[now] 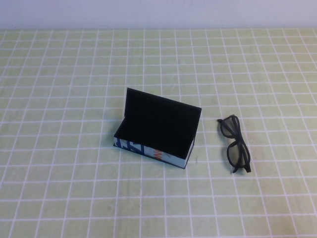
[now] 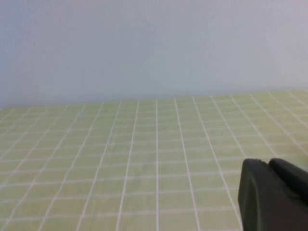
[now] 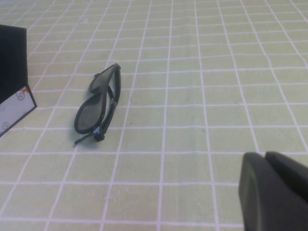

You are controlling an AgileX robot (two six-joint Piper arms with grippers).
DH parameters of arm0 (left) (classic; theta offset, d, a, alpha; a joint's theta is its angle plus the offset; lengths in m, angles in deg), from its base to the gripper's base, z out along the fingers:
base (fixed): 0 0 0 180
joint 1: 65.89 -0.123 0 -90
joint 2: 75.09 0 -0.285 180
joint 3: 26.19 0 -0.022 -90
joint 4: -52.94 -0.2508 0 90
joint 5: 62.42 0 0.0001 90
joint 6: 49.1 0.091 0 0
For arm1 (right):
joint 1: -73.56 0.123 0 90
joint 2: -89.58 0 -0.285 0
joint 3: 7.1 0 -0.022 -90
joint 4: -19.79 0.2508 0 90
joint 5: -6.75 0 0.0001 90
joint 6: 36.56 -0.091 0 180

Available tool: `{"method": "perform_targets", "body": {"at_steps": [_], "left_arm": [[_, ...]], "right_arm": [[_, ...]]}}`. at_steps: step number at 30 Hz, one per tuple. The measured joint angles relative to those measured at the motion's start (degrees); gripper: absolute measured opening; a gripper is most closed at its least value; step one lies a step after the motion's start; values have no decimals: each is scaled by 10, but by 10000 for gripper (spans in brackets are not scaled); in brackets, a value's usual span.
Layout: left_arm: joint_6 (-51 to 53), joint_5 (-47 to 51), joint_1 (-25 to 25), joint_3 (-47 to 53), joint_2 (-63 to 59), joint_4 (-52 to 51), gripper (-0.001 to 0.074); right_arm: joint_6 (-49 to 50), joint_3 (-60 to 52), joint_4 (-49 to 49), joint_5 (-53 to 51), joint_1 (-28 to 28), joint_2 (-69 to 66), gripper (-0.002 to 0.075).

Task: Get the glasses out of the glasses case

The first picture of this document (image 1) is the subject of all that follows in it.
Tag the black frame glasses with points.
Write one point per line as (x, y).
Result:
(244, 146)

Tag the black printed glasses case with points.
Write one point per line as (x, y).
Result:
(161, 119)

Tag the green white checked tablecloth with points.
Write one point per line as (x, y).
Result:
(74, 198)

